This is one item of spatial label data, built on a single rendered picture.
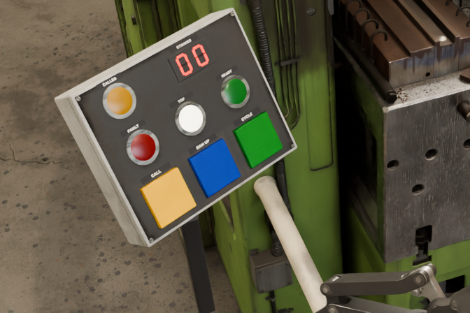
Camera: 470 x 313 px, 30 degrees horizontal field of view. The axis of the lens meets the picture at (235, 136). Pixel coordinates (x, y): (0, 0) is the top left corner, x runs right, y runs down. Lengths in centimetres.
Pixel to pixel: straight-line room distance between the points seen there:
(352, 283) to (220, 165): 77
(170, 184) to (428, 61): 62
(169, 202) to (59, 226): 153
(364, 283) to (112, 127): 75
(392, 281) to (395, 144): 109
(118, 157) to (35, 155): 187
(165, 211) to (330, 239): 85
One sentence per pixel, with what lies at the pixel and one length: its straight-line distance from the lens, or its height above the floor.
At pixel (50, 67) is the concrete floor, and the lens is 372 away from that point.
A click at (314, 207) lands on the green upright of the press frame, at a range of 213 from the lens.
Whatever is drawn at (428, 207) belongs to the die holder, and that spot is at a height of 61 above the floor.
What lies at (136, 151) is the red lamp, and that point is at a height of 109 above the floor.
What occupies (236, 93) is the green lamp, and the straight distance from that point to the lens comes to 152.
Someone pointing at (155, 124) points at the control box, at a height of 111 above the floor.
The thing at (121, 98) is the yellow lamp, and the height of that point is 117.
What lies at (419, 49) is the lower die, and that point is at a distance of 177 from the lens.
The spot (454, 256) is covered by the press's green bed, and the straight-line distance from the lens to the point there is 213.
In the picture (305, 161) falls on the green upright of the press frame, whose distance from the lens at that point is 202.
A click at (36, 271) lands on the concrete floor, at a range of 284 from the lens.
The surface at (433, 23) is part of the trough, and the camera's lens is 186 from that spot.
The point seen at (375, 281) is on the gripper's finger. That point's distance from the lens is 74.
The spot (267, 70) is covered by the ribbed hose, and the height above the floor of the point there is 95.
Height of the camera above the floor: 198
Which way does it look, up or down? 39 degrees down
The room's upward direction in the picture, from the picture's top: 8 degrees counter-clockwise
